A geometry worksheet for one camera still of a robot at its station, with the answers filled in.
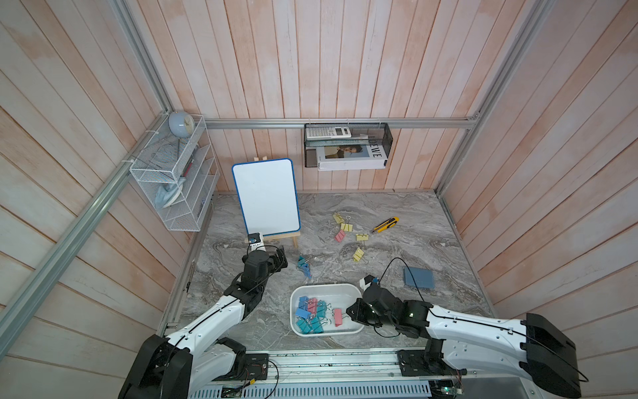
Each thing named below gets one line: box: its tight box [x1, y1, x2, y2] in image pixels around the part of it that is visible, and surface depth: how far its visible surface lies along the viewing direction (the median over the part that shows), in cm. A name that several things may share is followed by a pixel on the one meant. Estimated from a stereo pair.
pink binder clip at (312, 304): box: [307, 297, 319, 315], surface depth 85 cm
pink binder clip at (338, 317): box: [333, 308, 344, 327], surface depth 82 cm
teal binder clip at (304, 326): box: [295, 317, 312, 335], surface depth 81 cm
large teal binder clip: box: [309, 316, 329, 334], surface depth 82 cm
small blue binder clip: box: [295, 306, 312, 321], surface depth 83 cm
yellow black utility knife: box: [371, 216, 400, 234], surface depth 109 cm
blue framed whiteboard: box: [231, 157, 301, 237], surface depth 90 cm
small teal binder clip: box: [316, 300, 332, 318], surface depth 84 cm
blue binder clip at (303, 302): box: [298, 295, 310, 311], surface depth 87 cm
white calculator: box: [305, 126, 352, 141], surface depth 92 cm
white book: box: [316, 144, 388, 172], surface depth 95 cm
